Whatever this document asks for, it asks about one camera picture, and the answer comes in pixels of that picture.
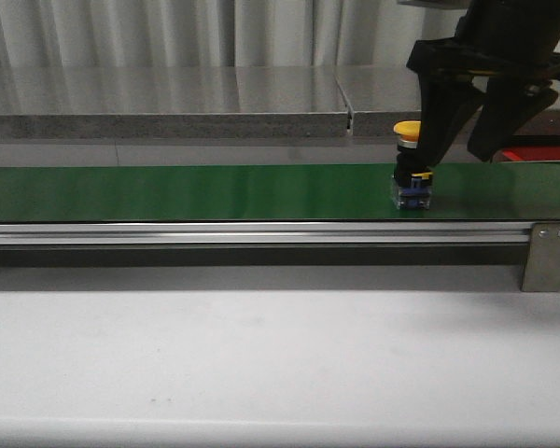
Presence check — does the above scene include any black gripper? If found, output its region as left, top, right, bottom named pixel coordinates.
left=407, top=1, right=560, bottom=167

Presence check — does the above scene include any yellow push button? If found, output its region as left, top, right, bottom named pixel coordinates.
left=392, top=120, right=433, bottom=210

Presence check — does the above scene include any right stainless steel counter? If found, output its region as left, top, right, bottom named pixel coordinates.
left=335, top=65, right=560, bottom=137

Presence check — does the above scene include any stainless steel counter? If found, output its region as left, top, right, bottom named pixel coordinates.
left=335, top=65, right=560, bottom=137
left=0, top=67, right=350, bottom=139

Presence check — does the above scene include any green conveyor belt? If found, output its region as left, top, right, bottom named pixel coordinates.
left=0, top=162, right=560, bottom=223

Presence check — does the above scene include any red plastic tray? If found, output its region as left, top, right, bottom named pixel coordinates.
left=501, top=146, right=560, bottom=162

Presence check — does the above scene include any left stainless steel counter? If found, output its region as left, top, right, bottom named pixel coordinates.
left=0, top=67, right=350, bottom=139

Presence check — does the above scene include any grey pleated curtain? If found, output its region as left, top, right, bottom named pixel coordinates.
left=0, top=1, right=460, bottom=68

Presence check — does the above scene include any steel conveyor support bracket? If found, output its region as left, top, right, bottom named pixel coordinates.
left=521, top=221, right=560, bottom=292

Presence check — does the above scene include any aluminium conveyor side rail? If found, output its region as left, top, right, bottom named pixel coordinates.
left=0, top=221, right=533, bottom=246

